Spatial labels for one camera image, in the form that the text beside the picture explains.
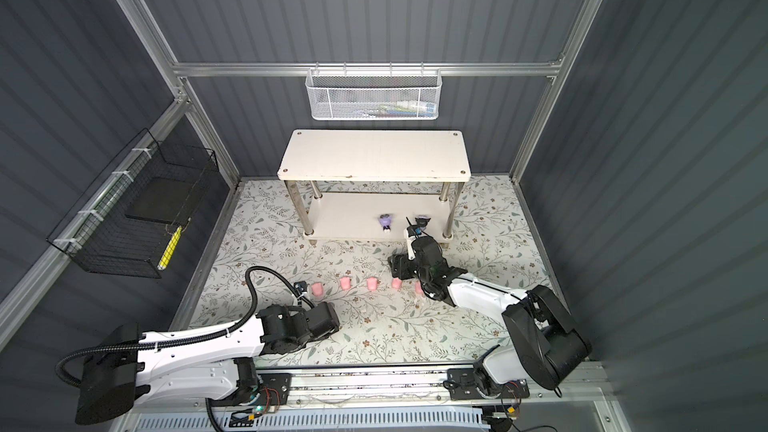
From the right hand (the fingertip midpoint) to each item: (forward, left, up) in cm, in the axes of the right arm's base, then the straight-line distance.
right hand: (401, 259), depth 89 cm
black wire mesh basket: (-2, +67, +23) cm, 71 cm away
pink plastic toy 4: (-5, +2, -6) cm, 8 cm away
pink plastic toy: (-7, +25, -5) cm, 27 cm away
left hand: (-18, +22, -4) cm, 29 cm away
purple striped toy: (+12, -7, +3) cm, 14 cm away
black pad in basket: (+5, +61, +23) cm, 66 cm away
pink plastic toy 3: (-5, +9, -6) cm, 12 cm away
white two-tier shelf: (+38, +10, -7) cm, 40 cm away
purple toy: (+13, +5, +1) cm, 14 cm away
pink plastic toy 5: (-16, -4, +16) cm, 23 cm away
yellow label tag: (-9, +54, +22) cm, 58 cm away
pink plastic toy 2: (-5, +17, -6) cm, 19 cm away
